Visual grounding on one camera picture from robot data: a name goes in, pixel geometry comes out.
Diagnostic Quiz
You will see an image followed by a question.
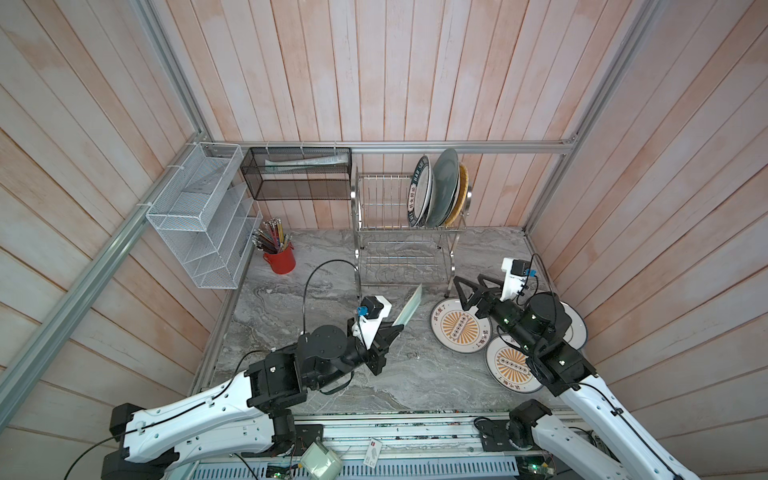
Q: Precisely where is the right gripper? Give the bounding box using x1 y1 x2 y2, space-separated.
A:
456 273 535 355

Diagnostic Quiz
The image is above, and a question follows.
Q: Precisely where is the pale green flower plate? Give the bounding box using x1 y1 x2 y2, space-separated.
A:
393 285 423 326

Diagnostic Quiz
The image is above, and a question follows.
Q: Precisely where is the cream floral plate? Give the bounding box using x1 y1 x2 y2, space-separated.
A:
442 177 461 227

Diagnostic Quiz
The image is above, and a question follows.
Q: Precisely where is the pale green glass plate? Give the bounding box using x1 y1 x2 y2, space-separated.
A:
426 148 460 228

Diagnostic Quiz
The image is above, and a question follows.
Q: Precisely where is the yellow woven round tray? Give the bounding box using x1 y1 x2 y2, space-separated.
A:
447 163 469 227

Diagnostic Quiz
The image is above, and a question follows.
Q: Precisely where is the green rimmed white plate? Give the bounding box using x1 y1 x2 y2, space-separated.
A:
407 155 433 228

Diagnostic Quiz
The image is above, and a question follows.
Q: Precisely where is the steel dish rack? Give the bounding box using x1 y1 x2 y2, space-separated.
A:
351 173 472 297

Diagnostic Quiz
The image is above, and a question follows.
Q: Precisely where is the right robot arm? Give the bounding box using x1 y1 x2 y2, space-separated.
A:
454 275 697 479

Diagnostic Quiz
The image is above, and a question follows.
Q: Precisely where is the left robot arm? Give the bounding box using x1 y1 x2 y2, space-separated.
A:
101 323 404 479

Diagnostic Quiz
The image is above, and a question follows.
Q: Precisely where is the orange sunburst plate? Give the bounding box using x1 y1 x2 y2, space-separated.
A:
486 336 543 394
430 298 492 354

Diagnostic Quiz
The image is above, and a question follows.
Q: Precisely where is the white black-rimmed plate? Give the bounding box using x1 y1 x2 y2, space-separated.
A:
562 302 588 350

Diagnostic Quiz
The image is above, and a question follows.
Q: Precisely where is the white tag label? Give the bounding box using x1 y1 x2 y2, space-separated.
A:
363 438 383 469

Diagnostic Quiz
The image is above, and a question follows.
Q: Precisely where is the red pencil cup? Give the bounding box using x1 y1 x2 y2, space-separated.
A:
263 242 296 275

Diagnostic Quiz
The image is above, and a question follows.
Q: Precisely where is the white power adapter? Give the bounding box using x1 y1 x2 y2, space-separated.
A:
300 442 343 480

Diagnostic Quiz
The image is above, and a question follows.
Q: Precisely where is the pencils bundle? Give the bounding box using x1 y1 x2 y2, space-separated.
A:
252 218 291 254

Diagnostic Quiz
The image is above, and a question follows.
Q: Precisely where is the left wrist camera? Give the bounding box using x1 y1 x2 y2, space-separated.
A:
351 295 392 349

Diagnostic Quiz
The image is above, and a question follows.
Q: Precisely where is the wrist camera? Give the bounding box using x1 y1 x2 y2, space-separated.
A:
351 295 392 349
501 257 531 301

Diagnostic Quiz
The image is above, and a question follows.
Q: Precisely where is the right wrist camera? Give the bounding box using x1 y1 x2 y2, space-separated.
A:
501 257 531 301

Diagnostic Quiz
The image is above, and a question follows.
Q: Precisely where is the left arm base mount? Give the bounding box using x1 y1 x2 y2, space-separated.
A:
292 423 324 456

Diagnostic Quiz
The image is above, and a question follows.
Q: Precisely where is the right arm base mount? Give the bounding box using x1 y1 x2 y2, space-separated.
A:
473 416 535 452

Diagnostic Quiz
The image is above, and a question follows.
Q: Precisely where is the black mesh wall basket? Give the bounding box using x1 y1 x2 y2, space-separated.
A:
240 146 353 201

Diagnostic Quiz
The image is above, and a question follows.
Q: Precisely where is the white mesh wall shelf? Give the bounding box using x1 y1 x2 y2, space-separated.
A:
147 142 263 290

